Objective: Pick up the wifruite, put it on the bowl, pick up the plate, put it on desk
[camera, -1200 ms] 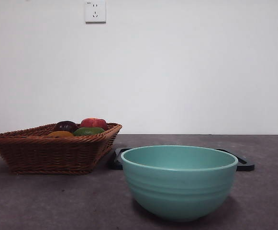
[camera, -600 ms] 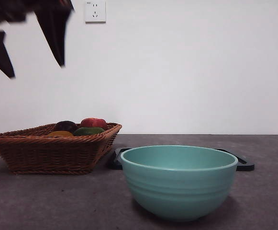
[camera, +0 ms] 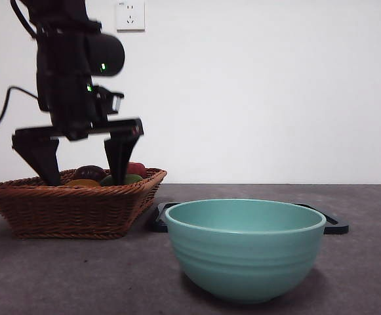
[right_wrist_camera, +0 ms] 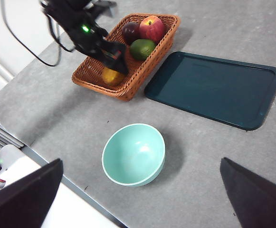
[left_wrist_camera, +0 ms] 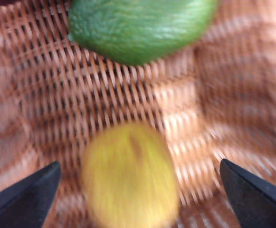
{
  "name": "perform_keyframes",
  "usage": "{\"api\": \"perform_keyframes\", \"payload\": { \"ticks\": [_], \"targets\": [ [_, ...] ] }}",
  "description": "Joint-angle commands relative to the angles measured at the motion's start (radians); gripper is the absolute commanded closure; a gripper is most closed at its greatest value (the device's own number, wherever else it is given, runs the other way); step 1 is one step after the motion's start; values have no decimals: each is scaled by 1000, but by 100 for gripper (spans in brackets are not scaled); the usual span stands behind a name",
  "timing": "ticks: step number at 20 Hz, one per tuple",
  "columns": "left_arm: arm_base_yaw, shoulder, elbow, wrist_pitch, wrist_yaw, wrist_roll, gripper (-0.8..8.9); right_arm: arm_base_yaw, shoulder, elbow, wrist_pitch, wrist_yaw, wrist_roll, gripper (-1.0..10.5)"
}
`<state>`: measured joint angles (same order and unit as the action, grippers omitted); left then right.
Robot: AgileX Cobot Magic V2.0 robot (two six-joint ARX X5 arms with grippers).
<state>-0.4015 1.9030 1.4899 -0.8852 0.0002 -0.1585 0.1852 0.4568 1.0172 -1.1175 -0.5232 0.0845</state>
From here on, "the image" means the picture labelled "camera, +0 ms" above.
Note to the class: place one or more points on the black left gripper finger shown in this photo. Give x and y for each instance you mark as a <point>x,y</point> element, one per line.
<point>119,154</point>
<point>42,157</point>

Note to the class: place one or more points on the yellow-brown kiwi fruit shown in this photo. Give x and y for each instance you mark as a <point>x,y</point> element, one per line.
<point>83,183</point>

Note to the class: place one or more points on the teal ribbed bowl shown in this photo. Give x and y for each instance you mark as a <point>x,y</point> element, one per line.
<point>246,256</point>

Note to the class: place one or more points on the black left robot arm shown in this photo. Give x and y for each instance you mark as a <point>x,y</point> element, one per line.
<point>62,82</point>

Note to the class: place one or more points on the red apple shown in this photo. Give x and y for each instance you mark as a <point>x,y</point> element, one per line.
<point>137,169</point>

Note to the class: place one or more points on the green oval fruit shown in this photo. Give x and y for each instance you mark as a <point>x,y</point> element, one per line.
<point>134,178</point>

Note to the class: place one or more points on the dark purple round fruit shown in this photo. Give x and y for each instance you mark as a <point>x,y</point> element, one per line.
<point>90,173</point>

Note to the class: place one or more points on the brown wicker basket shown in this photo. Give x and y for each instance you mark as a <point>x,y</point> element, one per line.
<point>65,210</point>

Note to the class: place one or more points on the dark rectangular tray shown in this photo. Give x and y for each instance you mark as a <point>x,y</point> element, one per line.
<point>336,226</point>

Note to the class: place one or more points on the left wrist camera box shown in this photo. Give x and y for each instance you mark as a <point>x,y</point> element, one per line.
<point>113,101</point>

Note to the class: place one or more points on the white wall socket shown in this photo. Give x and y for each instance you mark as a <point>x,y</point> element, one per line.
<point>131,16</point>

